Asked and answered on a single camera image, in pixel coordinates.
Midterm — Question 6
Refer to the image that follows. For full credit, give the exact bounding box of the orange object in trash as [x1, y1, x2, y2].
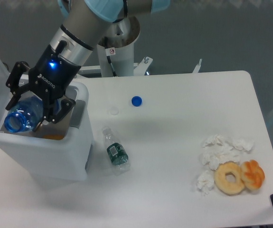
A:
[42, 134, 64, 140]

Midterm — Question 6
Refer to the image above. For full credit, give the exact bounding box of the small crumpled white tissue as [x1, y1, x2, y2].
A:
[196, 170, 215, 196]

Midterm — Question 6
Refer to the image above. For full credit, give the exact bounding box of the large crumpled white tissue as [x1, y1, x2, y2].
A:
[200, 134, 255, 171]

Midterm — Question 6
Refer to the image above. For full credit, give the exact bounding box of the white trash can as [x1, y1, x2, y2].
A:
[0, 82, 94, 181]

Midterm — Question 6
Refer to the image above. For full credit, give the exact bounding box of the ring donut bread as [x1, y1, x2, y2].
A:
[214, 162, 245, 195]

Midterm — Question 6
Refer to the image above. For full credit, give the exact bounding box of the clear green label bottle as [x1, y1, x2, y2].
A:
[102, 127, 130, 175]

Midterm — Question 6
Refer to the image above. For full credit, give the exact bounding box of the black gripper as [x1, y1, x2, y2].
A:
[5, 43, 81, 132]

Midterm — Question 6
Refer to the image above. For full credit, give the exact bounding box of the white bottle cap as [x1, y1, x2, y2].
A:
[109, 107, 119, 115]

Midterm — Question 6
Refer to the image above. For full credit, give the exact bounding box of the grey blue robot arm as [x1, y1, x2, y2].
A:
[6, 0, 170, 132]

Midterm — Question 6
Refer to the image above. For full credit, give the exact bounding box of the twisted orange bread bun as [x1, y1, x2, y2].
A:
[240, 160, 265, 190]

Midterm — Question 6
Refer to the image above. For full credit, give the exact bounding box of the blue plastic bottle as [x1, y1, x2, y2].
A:
[4, 95, 61, 133]

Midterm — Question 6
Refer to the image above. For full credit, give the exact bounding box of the blue bottle cap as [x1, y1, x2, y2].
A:
[131, 96, 142, 107]

